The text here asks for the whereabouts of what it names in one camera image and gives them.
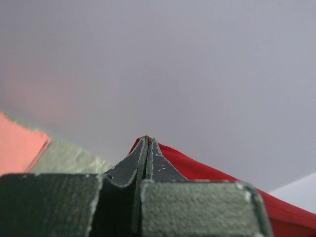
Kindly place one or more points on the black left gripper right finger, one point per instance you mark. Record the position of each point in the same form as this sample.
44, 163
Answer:
173, 206

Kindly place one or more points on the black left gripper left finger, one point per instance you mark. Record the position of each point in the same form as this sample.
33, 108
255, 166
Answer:
74, 205

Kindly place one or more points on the folded pink t shirt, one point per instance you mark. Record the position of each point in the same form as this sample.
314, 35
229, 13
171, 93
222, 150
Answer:
20, 148

